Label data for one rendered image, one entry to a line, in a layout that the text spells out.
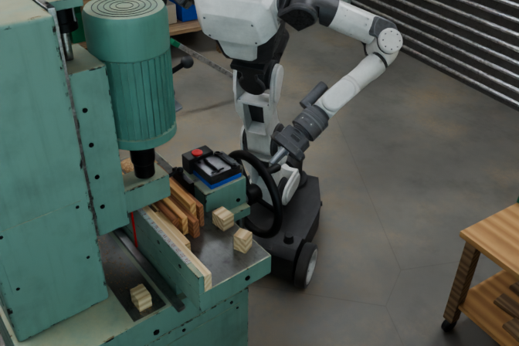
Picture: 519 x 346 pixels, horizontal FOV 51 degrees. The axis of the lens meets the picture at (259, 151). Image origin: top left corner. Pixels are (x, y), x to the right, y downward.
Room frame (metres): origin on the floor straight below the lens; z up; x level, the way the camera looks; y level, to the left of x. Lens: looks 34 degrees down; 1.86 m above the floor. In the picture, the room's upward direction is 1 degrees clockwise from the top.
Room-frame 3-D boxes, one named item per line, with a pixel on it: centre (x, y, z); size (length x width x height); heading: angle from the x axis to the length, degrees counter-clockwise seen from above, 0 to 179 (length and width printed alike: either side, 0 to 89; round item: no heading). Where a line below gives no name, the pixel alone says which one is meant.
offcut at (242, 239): (1.00, 0.04, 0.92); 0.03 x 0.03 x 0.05; 62
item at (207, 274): (1.09, 0.30, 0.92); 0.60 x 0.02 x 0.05; 39
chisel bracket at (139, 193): (1.10, 0.30, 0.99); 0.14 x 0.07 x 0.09; 129
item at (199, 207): (1.17, 0.22, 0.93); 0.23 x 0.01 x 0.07; 39
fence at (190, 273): (1.08, 0.31, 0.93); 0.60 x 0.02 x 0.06; 39
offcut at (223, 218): (1.09, 0.09, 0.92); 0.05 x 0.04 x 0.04; 45
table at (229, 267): (1.17, 0.20, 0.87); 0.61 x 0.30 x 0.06; 39
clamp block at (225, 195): (1.23, 0.13, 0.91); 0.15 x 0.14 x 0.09; 39
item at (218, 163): (1.23, 0.13, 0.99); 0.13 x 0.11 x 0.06; 39
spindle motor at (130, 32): (1.12, 0.29, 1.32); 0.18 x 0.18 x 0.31
